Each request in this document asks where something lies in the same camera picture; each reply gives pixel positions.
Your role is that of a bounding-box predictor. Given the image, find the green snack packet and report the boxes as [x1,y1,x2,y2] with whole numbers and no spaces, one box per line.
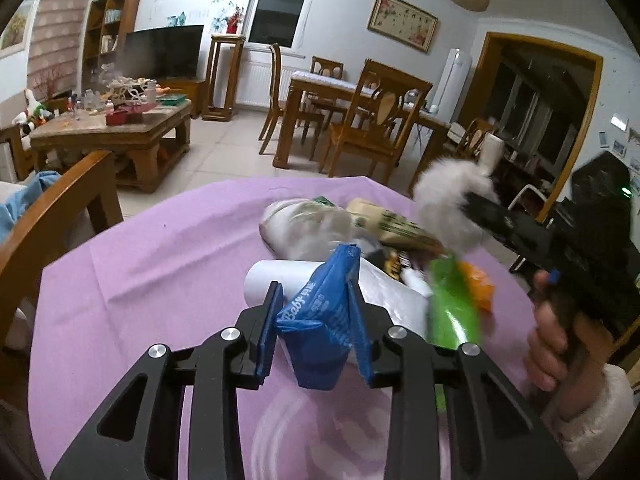
[426,254,483,356]

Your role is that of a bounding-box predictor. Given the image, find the wooden armchair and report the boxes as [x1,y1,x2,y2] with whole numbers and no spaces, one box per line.
[0,150,124,351]

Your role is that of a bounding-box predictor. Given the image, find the framed yellow picture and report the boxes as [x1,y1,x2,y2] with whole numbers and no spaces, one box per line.
[0,0,38,58]

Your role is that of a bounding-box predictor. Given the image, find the wooden door frame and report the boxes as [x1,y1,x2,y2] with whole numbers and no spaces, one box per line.
[470,31,604,221]

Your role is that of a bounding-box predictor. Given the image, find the white crumpled plastic bag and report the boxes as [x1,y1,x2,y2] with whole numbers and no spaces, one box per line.
[258,196,361,261]

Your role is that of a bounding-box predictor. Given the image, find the striped window blind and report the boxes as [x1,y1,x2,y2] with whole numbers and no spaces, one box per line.
[26,0,96,98]

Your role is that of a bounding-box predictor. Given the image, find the person's right hand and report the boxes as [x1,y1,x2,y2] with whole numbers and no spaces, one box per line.
[527,267,616,393]

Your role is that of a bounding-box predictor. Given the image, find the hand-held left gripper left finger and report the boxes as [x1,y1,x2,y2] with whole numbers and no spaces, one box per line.
[50,281,286,480]

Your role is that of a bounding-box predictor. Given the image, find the red box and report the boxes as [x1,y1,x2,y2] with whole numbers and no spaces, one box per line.
[105,102,158,126]

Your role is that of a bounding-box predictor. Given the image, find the light blue cloth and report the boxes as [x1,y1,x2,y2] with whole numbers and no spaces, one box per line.
[0,170,63,241]

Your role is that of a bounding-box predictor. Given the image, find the white radiator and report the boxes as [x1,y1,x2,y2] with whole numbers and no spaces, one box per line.
[240,52,306,108]

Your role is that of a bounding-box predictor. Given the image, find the wooden coffee table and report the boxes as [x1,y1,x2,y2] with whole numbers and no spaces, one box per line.
[30,97,193,193]

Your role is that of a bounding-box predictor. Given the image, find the cream snack packet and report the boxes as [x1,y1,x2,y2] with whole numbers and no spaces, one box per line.
[346,197,446,256]

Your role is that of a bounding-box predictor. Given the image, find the orange snack packet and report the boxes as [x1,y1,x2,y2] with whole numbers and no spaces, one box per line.
[460,261,496,313]

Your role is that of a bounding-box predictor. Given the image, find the blue wipes packet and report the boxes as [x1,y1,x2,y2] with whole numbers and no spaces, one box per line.
[275,242,361,391]

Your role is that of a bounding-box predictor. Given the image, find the dark printed snack wrapper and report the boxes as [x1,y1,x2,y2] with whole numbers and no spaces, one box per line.
[370,247,426,281]

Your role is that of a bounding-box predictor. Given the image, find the black television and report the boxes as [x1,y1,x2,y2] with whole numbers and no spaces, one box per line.
[121,25,205,81]

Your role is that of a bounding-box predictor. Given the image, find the white metal chair frame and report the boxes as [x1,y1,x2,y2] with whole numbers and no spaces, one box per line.
[507,183,551,221]

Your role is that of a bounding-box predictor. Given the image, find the purple tablecloth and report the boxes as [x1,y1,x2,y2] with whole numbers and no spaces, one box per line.
[27,176,551,480]

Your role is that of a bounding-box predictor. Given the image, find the tall wooden plant stand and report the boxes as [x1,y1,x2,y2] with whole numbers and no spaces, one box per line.
[201,33,246,122]

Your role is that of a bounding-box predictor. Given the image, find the wooden television stand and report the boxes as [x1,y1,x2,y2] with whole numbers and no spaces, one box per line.
[160,77,206,116]

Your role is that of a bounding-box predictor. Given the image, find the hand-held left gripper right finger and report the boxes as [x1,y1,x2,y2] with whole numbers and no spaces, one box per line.
[346,280,578,480]

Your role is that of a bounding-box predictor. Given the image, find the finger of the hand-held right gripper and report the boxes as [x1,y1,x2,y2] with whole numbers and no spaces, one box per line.
[462,192,551,261]

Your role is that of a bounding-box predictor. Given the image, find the white standing air conditioner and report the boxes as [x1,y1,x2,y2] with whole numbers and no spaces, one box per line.
[431,48,473,123]

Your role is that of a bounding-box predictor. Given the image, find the stuffed toys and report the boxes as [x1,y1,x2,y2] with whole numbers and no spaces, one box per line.
[15,87,56,133]

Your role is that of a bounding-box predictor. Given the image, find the wooden bookshelf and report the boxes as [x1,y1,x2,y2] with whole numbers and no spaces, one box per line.
[81,0,143,88]

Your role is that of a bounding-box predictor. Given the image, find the white rolled paper sheet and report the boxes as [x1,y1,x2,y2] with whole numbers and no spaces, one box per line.
[243,258,431,366]

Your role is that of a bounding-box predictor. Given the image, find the white ornate fruit stand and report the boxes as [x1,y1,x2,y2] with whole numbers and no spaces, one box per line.
[107,76,146,106]

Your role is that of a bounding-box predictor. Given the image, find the framed floral wall picture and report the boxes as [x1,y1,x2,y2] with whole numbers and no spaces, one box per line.
[366,0,439,54]

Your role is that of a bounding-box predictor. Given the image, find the person's right forearm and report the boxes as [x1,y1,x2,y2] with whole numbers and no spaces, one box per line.
[542,362,636,479]

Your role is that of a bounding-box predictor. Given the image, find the window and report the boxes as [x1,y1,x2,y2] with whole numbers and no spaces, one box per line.
[247,0,319,51]

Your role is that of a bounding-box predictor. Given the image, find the white fluffy ball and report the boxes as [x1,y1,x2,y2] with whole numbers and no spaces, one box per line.
[412,157,501,251]

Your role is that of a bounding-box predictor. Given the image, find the wooden dining chair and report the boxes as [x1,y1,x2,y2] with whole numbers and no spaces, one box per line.
[320,58,434,186]
[309,56,346,81]
[259,42,326,156]
[452,119,496,161]

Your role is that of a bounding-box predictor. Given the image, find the wooden dining table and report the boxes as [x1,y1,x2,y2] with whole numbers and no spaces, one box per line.
[272,71,451,171]

